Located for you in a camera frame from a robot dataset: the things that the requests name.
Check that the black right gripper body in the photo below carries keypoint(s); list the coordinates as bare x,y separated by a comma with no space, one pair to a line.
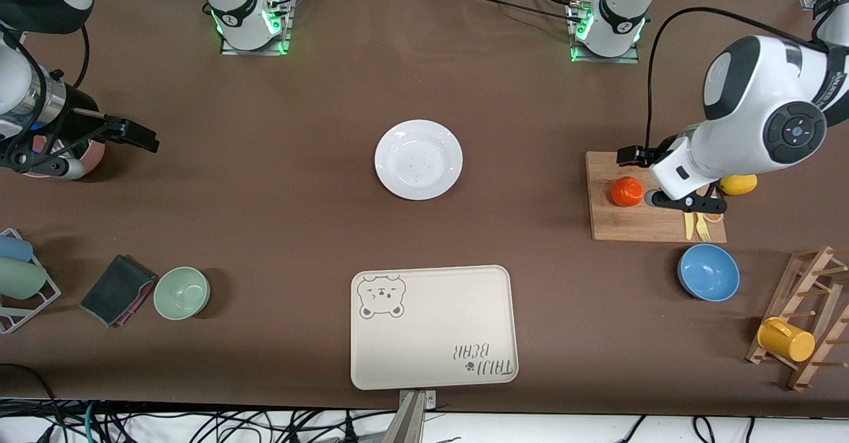
78,125

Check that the orange fruit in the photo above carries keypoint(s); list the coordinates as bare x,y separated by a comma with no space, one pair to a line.
626,192

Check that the white round plate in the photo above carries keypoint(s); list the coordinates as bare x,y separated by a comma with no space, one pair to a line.
418,160

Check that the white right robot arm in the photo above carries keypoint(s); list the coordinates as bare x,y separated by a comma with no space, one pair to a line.
232,12

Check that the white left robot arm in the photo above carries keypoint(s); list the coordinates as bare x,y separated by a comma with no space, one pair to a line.
756,98

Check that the pink bowl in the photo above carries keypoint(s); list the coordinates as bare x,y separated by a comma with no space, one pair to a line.
96,156

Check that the wooden cutting board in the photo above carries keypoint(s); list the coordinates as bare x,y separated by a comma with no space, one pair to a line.
630,224

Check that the yellow plastic knife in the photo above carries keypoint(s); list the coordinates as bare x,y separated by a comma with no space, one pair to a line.
688,227

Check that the toy orange slice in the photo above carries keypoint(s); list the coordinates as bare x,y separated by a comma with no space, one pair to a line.
714,218

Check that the yellow lemon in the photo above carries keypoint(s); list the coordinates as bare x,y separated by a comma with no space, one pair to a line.
741,186

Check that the yellow plastic fork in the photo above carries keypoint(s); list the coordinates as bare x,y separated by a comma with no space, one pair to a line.
703,231

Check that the blue bowl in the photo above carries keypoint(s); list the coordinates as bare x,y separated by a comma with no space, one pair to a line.
708,272

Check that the blue cup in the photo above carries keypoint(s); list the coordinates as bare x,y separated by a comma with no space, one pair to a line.
14,249

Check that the dark grey folded cloth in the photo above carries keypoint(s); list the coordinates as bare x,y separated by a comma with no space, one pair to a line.
116,289

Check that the pale green bowl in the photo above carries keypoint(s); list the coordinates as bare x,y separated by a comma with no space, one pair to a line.
181,293

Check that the pale green cup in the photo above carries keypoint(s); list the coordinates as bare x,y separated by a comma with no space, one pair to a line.
20,278

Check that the yellow mug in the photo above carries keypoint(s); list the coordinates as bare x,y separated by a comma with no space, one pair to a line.
786,340

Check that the wooden mug rack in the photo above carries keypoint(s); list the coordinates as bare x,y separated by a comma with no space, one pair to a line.
812,363

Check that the beige tray with bear print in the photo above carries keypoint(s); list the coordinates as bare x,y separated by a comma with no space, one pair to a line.
431,330

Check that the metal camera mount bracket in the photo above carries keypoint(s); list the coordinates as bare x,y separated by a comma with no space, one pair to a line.
408,423

